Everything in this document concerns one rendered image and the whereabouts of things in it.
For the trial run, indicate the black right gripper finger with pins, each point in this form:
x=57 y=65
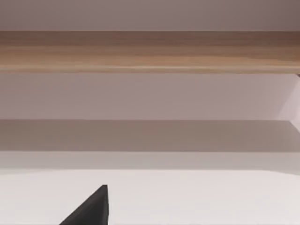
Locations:
x=95 y=209

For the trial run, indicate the wooden shelf board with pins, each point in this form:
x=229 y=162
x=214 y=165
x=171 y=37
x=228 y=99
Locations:
x=150 y=51

